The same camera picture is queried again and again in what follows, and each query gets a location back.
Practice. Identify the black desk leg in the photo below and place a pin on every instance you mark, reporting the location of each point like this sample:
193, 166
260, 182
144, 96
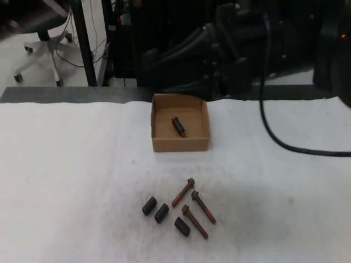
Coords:
83, 41

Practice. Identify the black cylindrical sleeve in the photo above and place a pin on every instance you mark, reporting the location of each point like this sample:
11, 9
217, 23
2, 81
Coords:
149, 207
161, 213
181, 225

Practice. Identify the rusty brown bolt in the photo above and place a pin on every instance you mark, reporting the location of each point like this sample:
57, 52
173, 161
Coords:
181, 192
203, 207
195, 221

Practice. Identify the office chair with white base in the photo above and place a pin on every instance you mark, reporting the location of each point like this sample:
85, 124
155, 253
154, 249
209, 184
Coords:
44, 41

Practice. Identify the open cardboard box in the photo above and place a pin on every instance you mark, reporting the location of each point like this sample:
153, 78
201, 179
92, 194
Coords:
179, 142

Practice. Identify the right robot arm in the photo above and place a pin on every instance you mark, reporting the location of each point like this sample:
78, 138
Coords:
333, 49

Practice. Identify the bolt inside black sleeve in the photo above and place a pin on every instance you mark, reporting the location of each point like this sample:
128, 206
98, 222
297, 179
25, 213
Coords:
177, 124

